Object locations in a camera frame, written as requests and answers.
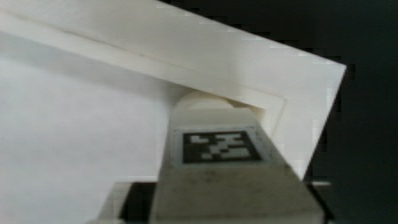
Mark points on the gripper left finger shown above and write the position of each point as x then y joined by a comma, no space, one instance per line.
127,206

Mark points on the white square tabletop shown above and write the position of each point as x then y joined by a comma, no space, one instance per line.
102,60

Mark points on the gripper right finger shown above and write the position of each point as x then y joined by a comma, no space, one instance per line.
317,186

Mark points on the white leg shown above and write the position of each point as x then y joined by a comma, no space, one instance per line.
227,181

